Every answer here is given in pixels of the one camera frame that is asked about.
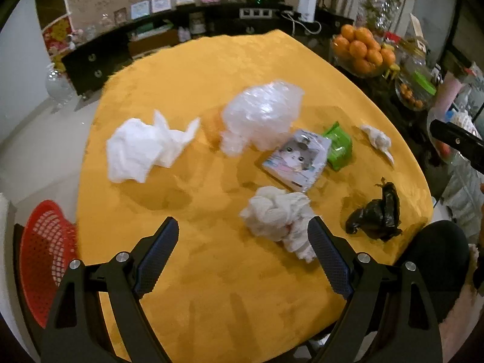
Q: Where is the flower arrangement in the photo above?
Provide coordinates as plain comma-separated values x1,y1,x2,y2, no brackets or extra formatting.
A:
357,0,417,34

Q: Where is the white power strip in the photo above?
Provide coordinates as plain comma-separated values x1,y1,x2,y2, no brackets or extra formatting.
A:
239,7,273,19

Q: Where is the green snack packet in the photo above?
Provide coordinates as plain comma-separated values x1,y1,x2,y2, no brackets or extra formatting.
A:
321,122,353,171

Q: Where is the yellow tablecloth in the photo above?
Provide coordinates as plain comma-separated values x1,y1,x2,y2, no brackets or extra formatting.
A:
76,28,435,361

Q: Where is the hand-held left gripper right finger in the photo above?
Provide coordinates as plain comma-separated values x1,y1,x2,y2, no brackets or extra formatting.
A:
307,215,443,363

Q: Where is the black round seat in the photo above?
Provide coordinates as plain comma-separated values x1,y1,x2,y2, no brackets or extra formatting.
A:
406,219,471,324

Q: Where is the large white paper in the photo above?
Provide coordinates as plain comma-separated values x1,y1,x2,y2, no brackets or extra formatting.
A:
106,110,201,184

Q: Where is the red plastic basket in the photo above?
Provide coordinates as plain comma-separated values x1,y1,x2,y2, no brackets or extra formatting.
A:
19,200,78,328

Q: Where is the black low cabinet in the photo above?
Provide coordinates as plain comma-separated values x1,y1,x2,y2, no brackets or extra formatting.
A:
60,2,356,97

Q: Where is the cat print tissue pack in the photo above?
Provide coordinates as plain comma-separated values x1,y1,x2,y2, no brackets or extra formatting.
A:
262,129,332,193

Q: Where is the pile of oranges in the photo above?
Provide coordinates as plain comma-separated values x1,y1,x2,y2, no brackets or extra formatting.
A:
333,24,396,75

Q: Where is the dark brown stool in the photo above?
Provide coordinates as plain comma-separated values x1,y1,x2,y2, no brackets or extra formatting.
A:
12,223,42,352

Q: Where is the blue picture frame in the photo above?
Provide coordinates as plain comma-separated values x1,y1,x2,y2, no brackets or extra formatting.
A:
130,1,150,19

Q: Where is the black plastic bag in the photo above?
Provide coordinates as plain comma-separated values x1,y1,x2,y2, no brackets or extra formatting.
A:
345,177,403,243

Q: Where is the small twisted white tissue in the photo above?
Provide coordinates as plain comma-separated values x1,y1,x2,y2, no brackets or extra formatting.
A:
360,124,395,165

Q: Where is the glass fruit bowl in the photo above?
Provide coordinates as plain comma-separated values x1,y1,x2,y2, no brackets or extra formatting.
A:
331,34,397,79

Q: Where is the clear plastic water bottle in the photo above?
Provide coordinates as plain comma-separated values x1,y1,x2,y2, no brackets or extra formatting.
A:
45,64,76,106

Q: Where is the clear bubble wrap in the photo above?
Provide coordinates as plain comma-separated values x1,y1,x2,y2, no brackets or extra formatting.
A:
220,79,305,156

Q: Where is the wooden cabinet panel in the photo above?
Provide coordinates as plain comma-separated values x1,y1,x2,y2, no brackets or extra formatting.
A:
129,30,178,59

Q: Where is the white tissue wad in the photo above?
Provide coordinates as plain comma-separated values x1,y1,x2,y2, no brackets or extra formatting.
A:
239,186,318,262

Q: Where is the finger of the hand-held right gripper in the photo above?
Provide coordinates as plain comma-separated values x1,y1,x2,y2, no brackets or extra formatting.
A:
428,120,484,172

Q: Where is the white cable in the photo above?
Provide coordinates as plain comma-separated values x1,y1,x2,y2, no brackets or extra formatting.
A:
282,11,322,35

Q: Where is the white upright device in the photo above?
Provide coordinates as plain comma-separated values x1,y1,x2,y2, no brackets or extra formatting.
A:
297,0,317,22

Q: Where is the red wall poster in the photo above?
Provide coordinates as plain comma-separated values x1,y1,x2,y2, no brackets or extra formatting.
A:
41,13,76,72

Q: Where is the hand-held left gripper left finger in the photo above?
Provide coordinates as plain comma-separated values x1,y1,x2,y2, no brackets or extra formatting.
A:
40,216,180,363

